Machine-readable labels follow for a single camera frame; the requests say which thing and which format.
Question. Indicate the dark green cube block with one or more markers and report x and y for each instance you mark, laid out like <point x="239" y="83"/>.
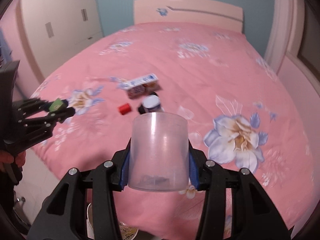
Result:
<point x="56" y="105"/>

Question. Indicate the cream wardrobe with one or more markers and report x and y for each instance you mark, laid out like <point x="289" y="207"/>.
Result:
<point x="54" y="31"/>

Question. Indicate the person's left hand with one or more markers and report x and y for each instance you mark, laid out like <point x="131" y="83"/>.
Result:
<point x="6" y="158"/>

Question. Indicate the red toy block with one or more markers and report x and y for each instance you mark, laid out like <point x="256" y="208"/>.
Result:
<point x="124" y="109"/>

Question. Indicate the clear plastic cup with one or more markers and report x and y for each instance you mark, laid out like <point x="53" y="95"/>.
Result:
<point x="159" y="153"/>

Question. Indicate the long white milk carton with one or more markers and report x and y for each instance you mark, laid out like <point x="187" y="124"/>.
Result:
<point x="141" y="85"/>

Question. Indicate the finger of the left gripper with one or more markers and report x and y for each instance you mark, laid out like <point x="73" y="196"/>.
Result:
<point x="36" y="105"/>
<point x="48" y="120"/>

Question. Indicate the white window frame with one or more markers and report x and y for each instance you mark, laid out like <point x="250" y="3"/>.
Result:
<point x="286" y="38"/>

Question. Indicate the pink wooden headboard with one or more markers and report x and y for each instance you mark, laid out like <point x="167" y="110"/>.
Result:
<point x="207" y="12"/>

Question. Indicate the white blue round can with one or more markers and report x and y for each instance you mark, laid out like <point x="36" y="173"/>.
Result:
<point x="152" y="104"/>

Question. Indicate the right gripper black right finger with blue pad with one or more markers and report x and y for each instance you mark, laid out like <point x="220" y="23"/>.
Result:
<point x="253" y="212"/>

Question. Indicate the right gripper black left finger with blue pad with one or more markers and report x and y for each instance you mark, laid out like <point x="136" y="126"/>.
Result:
<point x="64" y="213"/>

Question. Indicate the blue hanging cloth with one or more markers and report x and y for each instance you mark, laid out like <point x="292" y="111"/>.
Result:
<point x="5" y="49"/>

